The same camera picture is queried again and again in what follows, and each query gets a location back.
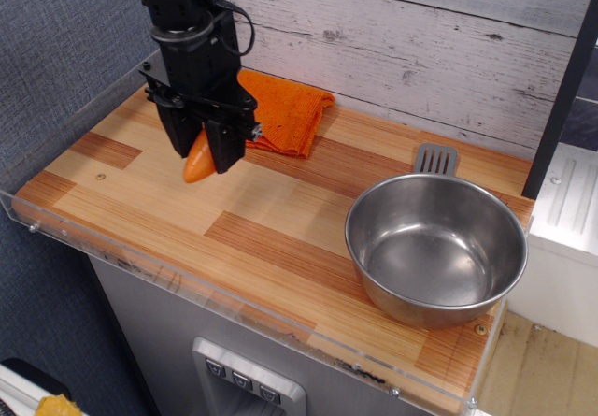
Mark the grey toy spatula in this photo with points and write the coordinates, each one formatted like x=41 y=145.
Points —
x=436 y=159

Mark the stainless steel bowl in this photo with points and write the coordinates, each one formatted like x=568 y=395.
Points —
x=434 y=251

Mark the grey toy fridge cabinet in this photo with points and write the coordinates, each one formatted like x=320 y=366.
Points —
x=160 y=327

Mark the white aluminium frame block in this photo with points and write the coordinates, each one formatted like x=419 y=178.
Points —
x=559 y=286

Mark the folded orange cloth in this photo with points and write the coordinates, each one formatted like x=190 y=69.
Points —
x=289 y=112

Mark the black right upright post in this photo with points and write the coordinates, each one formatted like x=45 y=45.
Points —
x=571 y=80

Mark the clear acrylic table guard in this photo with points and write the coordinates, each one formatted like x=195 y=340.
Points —
x=263 y=244

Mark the silver dispenser button panel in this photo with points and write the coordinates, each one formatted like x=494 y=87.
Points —
x=235 y=385

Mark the orange toy carrot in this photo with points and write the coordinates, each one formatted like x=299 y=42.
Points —
x=199 y=163

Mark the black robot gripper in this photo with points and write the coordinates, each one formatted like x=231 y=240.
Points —
x=196 y=81

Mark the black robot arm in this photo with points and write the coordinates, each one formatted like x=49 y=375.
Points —
x=192 y=16

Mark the white rail with black base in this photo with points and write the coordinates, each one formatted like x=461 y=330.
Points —
x=24 y=386

